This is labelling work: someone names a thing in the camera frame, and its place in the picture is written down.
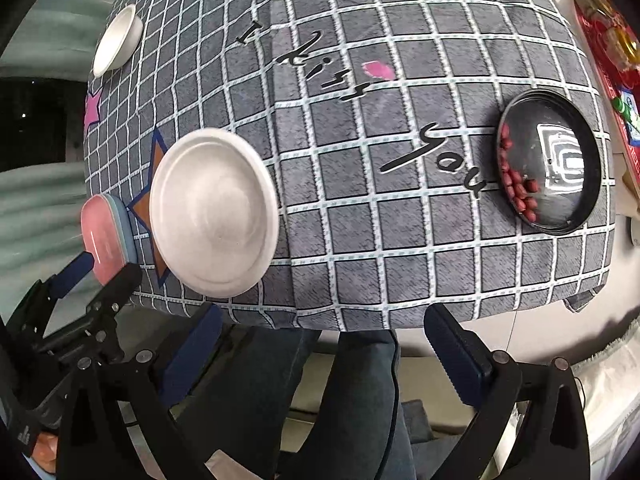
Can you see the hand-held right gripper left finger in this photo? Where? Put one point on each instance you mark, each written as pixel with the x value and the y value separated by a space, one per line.
pixel 192 360

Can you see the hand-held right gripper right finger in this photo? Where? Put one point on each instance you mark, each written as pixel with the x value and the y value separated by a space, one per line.
pixel 457 355

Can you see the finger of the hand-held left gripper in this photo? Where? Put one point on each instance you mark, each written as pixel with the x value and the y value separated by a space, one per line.
pixel 117 287
pixel 75 275

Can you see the pink square plate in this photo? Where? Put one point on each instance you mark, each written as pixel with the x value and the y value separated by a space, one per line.
pixel 102 235

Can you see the blue square plate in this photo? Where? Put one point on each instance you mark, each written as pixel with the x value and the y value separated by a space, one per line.
pixel 128 230

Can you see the large white bowl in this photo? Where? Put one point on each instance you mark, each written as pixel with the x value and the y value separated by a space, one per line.
pixel 215 215

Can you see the small white bowl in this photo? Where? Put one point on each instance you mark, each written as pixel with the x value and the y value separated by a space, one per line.
pixel 117 40

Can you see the person's left hand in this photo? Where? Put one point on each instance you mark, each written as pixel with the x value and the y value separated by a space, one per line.
pixel 46 455

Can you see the person's left leg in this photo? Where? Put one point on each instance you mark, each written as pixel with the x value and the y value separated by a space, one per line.
pixel 280 385

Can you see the person's leg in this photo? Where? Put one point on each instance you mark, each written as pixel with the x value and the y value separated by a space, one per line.
pixel 280 385
pixel 370 400

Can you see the person's right leg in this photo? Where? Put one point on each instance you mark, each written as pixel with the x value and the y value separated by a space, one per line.
pixel 370 400

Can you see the white fluffy cloth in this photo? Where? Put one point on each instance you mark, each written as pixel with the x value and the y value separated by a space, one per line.
pixel 615 400

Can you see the pile of red beans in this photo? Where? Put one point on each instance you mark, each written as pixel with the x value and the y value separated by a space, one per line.
pixel 515 185

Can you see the grey checkered tablecloth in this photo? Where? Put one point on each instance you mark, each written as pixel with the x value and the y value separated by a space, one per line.
pixel 350 210

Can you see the pale green curtain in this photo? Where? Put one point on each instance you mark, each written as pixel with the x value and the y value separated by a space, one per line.
pixel 45 45

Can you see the black round dish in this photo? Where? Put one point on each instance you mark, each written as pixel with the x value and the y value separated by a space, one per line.
pixel 545 110

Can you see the red tray of snacks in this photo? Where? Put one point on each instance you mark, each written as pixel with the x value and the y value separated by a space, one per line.
pixel 616 110

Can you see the pile of snack packets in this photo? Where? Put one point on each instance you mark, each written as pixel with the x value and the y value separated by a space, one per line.
pixel 607 15

